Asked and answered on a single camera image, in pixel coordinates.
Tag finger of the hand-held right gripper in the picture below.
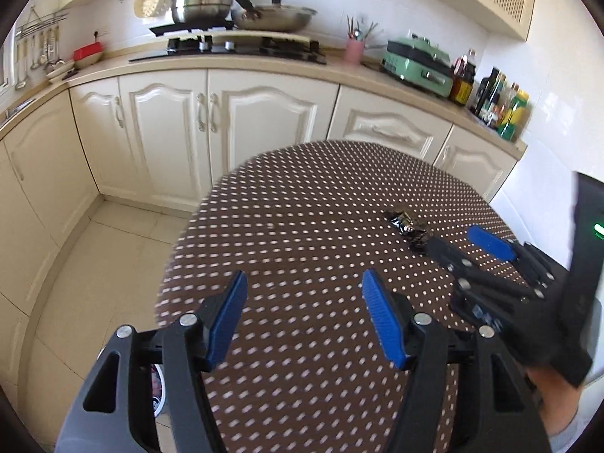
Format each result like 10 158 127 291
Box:
424 237 548 308
466 225 558 294

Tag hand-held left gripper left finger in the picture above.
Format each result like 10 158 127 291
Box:
54 271 248 453

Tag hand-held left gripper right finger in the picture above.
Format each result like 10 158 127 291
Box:
361 268 553 453

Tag black foil packet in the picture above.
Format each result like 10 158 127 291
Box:
383 210 430 251

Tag white waste bin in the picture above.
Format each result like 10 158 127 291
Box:
150 361 167 418

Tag person's right forearm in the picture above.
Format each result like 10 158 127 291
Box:
525 363 588 453

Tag brown polka-dot round table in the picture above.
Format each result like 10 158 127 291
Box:
155 139 534 453

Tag green yellow plastic bottle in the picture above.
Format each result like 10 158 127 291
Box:
496 89 530 141

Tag orange capped condiment bottle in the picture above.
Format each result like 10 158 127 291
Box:
500 82 520 119

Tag dark glass bottle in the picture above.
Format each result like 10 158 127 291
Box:
472 67 501 119

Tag dark soy sauce bottle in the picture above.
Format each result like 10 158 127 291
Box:
448 48 476 107

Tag green electric cooker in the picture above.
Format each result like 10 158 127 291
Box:
380 34 455 99

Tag beige kitchen countertop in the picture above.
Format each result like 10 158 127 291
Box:
0 40 528 156

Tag cream lower kitchen cabinets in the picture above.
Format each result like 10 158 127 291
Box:
0 68 520 388

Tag pink utensil holder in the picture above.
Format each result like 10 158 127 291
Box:
343 38 365 64

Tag bunch of chopsticks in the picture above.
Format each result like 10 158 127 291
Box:
347 15 385 41

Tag black gas stove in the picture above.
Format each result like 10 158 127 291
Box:
128 35 327 66

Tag steel wok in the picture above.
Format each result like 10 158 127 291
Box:
214 0 318 34

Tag black flat cooktop plate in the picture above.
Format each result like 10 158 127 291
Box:
150 21 237 37

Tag steel sink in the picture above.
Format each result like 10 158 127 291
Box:
0 97 39 119

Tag small dish with utensils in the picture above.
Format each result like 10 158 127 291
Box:
45 59 79 81

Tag red lidded container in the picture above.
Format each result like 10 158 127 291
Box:
72 42 105 69

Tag cream plastic colander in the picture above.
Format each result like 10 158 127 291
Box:
134 0 177 20

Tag hanging utensil rack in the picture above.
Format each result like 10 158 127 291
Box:
13 7 69 90

